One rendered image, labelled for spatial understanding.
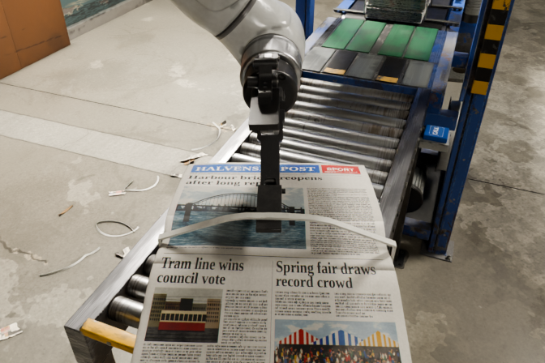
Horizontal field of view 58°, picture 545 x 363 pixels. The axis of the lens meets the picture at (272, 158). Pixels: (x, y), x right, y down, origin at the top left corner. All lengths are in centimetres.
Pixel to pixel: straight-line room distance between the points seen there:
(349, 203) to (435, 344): 143
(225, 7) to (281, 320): 43
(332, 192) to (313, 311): 21
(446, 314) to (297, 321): 164
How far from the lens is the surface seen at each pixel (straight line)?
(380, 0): 264
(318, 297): 57
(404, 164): 147
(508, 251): 253
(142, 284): 112
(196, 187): 72
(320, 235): 63
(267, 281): 57
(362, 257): 61
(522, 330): 223
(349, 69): 205
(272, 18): 75
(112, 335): 102
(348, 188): 72
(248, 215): 58
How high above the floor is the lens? 161
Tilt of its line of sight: 34 degrees down
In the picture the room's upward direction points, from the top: straight up
